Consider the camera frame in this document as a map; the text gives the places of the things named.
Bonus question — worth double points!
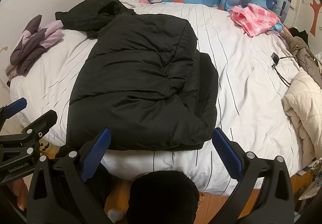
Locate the black puffer jacket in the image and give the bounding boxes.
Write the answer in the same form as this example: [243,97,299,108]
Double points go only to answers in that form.
[67,13,218,151]

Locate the person left hand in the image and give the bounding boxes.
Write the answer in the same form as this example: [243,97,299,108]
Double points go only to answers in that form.
[11,179,28,211]

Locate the person black trouser knee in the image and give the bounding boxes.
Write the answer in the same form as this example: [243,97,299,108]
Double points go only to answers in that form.
[126,171,199,223]

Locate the white striped duvet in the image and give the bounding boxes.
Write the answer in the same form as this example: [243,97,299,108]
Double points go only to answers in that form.
[10,0,304,196]

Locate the cream puffer coat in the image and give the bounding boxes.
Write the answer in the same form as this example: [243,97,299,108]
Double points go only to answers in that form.
[282,70,321,168]

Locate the black fleece garment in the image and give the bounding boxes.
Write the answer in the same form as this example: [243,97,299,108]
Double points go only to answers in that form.
[55,0,135,38]

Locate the brown fur-trimmed coat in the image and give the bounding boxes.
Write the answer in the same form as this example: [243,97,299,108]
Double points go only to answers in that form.
[281,26,322,87]

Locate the pink checkered cloth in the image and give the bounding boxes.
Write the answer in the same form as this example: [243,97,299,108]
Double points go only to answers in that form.
[229,3,281,37]

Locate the black charger cable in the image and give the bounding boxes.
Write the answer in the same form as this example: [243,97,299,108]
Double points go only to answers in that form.
[270,52,309,88]

